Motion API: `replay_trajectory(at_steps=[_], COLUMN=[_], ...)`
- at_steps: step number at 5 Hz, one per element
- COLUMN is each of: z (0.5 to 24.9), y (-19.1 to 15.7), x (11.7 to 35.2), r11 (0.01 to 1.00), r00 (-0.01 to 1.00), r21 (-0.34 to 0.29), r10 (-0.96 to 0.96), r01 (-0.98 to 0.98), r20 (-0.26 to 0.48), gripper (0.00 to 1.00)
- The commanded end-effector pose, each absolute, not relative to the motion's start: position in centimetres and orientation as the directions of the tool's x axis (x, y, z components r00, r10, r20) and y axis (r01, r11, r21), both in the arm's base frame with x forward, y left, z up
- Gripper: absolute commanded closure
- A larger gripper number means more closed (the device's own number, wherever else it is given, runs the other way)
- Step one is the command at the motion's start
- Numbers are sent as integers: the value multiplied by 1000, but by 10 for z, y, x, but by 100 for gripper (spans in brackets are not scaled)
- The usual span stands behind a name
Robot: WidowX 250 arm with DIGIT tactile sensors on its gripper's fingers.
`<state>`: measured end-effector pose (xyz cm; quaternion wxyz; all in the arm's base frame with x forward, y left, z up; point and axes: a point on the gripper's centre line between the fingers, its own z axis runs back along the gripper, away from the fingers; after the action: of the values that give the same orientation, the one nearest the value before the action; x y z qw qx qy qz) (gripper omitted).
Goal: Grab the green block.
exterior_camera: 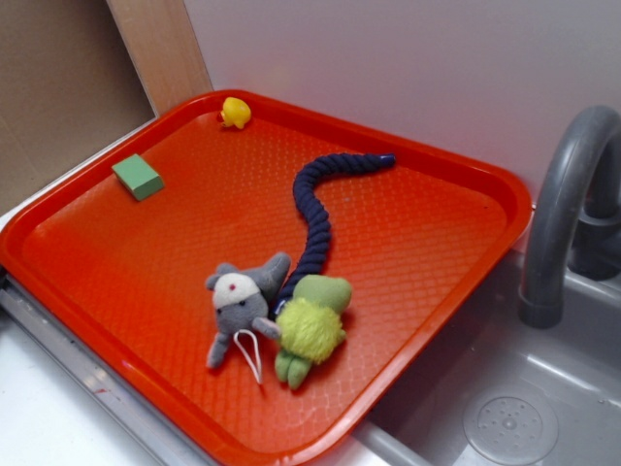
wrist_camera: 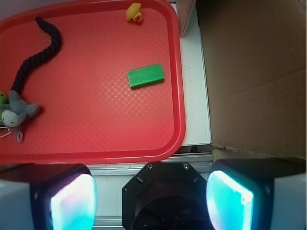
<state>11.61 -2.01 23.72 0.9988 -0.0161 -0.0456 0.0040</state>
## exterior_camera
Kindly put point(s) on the grey plastic sink basin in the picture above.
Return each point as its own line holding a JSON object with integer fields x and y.
{"x": 490, "y": 390}

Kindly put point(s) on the grey plush mouse toy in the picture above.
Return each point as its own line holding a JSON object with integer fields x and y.
{"x": 241, "y": 302}

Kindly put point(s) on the grey plastic faucet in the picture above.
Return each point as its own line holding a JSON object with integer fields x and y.
{"x": 576, "y": 224}

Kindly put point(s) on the light wooden board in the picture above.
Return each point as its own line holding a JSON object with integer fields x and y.
{"x": 164, "y": 50}

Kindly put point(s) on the red plastic tray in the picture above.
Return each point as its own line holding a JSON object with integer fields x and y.
{"x": 127, "y": 277}

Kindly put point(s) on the yellow rubber duck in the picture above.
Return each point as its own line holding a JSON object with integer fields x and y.
{"x": 234, "y": 113}

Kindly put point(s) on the green wooden block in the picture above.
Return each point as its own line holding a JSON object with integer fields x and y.
{"x": 138, "y": 177}

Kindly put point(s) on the green plush turtle toy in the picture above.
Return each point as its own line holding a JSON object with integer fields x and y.
{"x": 311, "y": 326}

